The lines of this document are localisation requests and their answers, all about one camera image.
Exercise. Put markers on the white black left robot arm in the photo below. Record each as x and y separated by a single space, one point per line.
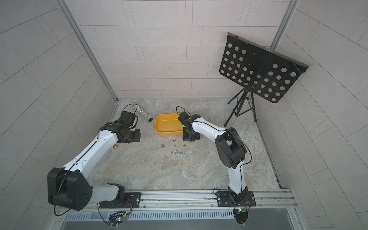
68 186

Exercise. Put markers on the right circuit board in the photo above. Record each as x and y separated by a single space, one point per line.
240 215

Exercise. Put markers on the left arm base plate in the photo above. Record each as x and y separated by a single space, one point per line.
130 200

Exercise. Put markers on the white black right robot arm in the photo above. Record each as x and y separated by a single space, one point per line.
230 147

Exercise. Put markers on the left circuit board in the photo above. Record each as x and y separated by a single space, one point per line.
117 218

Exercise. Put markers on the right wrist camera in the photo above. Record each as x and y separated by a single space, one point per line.
183 117

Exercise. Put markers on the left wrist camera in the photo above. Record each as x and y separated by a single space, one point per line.
128 118

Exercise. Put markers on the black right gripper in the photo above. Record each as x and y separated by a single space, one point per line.
185 137

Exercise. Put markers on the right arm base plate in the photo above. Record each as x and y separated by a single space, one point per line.
230 199

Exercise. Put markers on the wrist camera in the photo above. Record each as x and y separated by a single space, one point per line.
183 117
128 118

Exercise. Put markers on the circuit board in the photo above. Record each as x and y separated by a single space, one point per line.
240 215
117 218

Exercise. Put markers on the aluminium mounting rail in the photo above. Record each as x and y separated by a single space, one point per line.
206 199

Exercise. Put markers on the yellow plastic storage box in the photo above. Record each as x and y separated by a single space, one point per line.
168 125

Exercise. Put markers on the glittery silver tube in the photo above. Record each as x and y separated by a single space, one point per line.
142 112

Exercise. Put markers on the black music stand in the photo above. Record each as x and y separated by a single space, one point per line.
258 71

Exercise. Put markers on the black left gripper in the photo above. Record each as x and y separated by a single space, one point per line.
137 138

